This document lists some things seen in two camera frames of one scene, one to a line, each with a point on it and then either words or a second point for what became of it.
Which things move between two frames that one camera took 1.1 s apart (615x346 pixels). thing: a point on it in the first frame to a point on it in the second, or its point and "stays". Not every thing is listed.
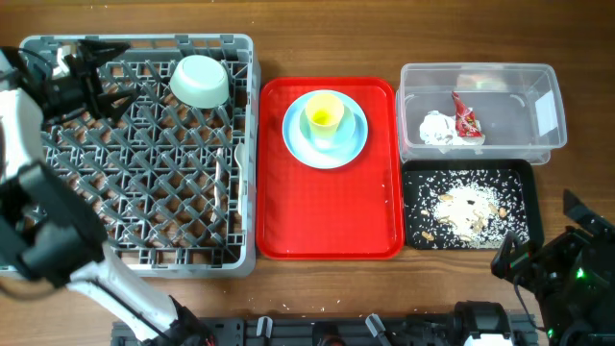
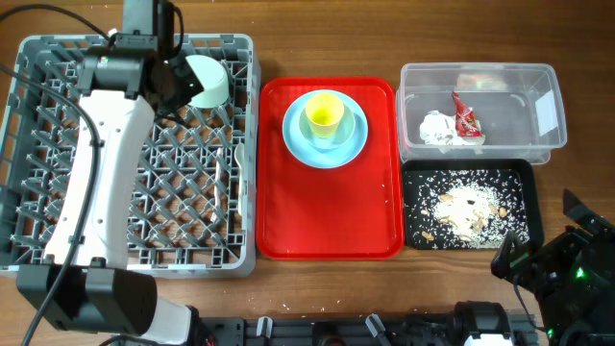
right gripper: (516, 264) stays
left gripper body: (77, 91) to (184, 85)
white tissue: (439, 129) stays
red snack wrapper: (467, 125) stays
